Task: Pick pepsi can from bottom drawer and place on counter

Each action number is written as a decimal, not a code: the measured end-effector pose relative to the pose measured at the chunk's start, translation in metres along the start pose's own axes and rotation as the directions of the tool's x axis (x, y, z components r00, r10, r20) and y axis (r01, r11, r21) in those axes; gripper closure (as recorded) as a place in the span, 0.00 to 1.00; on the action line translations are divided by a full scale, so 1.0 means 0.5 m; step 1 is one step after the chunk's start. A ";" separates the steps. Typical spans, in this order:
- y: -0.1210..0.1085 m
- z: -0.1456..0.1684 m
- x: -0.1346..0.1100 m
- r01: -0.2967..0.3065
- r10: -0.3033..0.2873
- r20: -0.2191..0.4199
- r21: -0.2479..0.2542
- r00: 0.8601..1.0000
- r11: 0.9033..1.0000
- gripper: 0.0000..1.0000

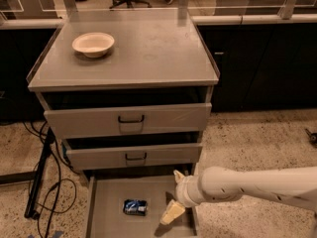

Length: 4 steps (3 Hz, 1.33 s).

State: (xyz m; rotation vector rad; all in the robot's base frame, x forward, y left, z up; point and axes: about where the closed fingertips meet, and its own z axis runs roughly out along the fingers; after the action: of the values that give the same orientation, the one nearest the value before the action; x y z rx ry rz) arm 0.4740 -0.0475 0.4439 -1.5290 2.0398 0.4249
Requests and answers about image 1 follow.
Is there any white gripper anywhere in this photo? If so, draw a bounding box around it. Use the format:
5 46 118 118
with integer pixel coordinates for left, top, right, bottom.
160 170 205 225

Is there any blue crushed pepsi can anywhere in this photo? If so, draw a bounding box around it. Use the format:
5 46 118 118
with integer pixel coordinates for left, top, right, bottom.
123 199 148 216

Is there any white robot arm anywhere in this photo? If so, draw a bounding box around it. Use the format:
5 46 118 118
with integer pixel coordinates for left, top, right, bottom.
160 167 317 225

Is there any grey middle drawer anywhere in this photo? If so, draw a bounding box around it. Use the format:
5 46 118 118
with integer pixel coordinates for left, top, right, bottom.
66 143 202 170

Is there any grey drawer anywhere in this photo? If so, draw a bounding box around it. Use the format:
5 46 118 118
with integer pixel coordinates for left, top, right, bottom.
66 143 202 170
45 103 211 139
82 176 198 238

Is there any grey bottom drawer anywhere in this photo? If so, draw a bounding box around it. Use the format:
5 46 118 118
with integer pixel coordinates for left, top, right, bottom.
82 176 198 238

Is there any grey drawer cabinet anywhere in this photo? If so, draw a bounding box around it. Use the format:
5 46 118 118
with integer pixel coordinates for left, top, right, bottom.
26 7 221 238

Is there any grey top drawer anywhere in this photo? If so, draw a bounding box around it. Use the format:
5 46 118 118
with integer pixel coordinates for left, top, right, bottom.
45 103 211 139

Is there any dark caster wheel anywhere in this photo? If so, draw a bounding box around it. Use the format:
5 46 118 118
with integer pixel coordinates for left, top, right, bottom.
305 128 317 145

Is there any black metal floor bar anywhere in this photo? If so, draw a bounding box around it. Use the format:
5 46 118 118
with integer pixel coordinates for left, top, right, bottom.
24 129 55 218

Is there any white paper bowl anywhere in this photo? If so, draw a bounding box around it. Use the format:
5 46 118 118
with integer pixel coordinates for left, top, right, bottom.
72 33 115 59

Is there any black floor cable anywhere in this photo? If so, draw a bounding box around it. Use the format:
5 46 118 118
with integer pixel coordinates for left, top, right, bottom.
21 120 80 238

